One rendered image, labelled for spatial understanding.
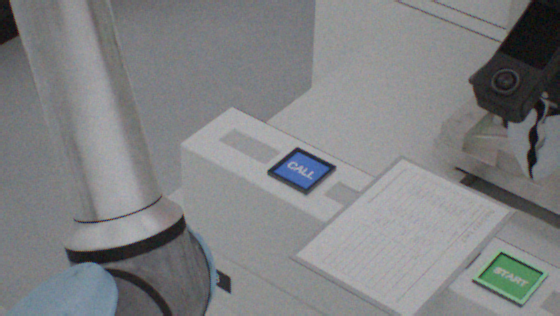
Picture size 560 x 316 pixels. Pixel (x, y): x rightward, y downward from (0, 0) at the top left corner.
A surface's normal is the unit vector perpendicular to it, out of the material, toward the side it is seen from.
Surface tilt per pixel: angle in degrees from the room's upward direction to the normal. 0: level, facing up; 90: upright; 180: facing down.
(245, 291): 90
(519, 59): 31
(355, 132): 0
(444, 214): 0
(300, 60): 0
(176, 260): 64
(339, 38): 90
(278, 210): 90
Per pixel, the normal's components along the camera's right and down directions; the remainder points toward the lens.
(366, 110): 0.02, -0.77
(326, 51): -0.61, 0.50
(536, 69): -0.30, -0.41
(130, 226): 0.06, -0.54
